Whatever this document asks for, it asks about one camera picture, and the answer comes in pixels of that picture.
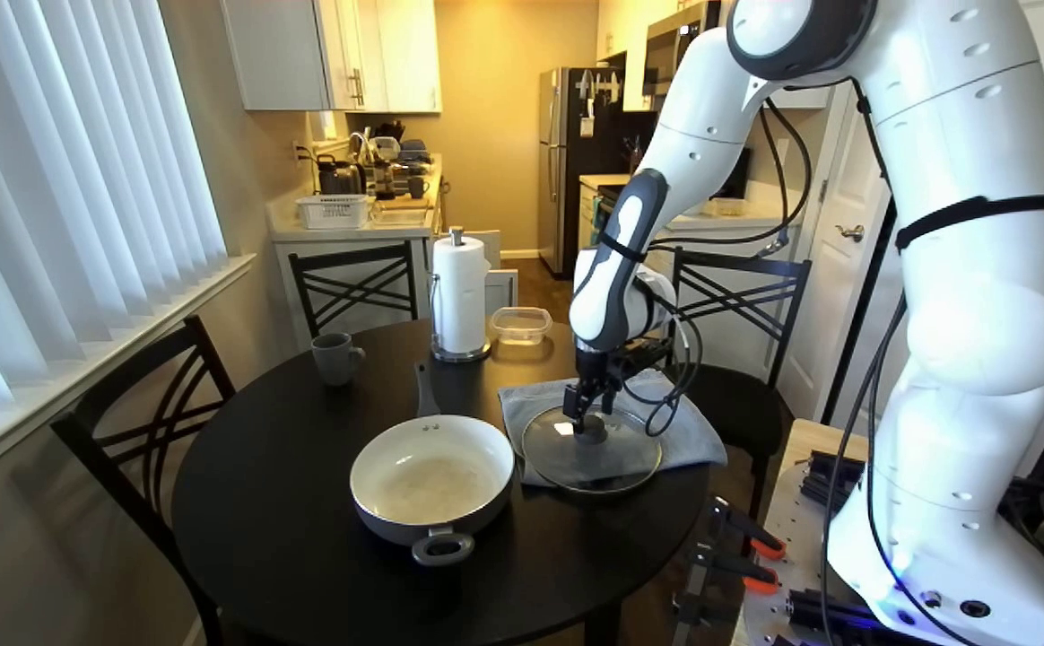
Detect orange black clamp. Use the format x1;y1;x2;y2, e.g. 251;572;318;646
675;539;778;629
696;495;785;562

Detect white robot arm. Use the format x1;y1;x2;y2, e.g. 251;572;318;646
568;0;1044;646

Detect white pot grey handles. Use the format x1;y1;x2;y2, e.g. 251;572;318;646
348;411;516;566

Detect white kitchen cabinets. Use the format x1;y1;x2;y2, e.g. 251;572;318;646
218;0;440;114

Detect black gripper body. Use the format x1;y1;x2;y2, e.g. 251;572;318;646
573;347;625;411

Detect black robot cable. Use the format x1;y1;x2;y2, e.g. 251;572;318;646
614;92;814;440

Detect black chair by blinds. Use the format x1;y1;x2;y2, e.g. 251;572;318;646
53;314;236;646

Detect paper towel roll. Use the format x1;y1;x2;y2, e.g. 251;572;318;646
432;226;489;364

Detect light blue cloth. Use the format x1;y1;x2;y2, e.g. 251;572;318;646
498;368;724;488

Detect clear plastic container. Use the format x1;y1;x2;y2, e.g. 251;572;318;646
492;304;554;347

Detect glass pot lid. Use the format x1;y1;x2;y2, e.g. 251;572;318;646
522;409;663;495

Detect orange black clamp right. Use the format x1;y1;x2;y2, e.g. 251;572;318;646
696;495;785;562

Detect grey mug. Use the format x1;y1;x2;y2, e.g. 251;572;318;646
311;330;367;387

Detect black chair at counter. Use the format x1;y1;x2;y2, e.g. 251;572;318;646
289;239;419;338

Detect orange black clamp left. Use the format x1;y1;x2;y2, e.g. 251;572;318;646
675;539;778;629

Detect white vertical blinds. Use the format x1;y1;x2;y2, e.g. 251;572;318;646
0;0;226;411

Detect black refrigerator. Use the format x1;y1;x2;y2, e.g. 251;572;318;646
538;68;644;275

